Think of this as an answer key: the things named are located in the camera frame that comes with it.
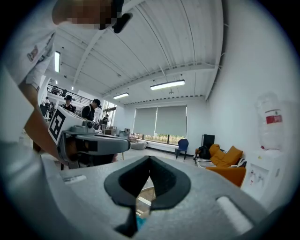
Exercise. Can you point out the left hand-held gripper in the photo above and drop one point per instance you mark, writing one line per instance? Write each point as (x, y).
(57, 124)

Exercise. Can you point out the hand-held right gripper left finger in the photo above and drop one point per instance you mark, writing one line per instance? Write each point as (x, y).
(93, 199)

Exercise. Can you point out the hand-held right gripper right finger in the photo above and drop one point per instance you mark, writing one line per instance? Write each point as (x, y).
(199, 211)

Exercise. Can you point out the blue cloth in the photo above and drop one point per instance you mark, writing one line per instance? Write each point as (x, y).
(140, 222)

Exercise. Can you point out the person's left forearm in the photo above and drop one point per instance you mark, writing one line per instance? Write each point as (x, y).
(37, 126)

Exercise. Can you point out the round glass table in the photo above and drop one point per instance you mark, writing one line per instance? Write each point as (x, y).
(146, 189)

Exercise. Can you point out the person's left hand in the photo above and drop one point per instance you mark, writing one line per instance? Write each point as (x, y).
(71, 148)

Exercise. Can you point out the grey beanbag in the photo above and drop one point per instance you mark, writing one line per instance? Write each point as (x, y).
(138, 145)

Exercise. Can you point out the grey roller blind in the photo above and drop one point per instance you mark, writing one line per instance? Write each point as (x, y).
(145, 120)
(171, 119)

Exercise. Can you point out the striped blanket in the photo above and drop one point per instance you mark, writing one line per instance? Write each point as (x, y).
(205, 162)

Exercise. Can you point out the long ceiling light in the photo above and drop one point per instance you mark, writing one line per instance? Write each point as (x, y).
(121, 95)
(167, 84)
(57, 61)

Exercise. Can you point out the orange sofa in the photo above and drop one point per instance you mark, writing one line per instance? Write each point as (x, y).
(222, 164)

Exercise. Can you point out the black backpack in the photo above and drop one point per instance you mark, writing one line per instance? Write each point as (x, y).
(204, 152)

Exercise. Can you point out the striped cushion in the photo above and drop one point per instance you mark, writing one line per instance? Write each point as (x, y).
(242, 162)

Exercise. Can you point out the black mezzanine railing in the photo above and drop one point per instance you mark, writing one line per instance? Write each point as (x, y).
(70, 93)

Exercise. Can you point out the blue chair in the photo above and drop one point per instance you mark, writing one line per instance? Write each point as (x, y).
(182, 144)

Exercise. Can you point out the black cabinet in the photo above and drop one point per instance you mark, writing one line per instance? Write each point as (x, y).
(208, 140)

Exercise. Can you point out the white water dispenser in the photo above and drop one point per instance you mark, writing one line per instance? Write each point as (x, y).
(262, 178)

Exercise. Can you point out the small ceiling sensor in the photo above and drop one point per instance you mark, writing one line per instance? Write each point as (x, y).
(171, 92)

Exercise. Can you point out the person's white t-shirt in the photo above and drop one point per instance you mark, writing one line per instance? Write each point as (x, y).
(35, 68)

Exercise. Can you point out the person's head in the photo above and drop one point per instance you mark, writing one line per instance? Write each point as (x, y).
(82, 11)

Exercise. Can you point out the black head-mounted camera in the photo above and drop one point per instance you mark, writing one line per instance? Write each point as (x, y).
(120, 22)

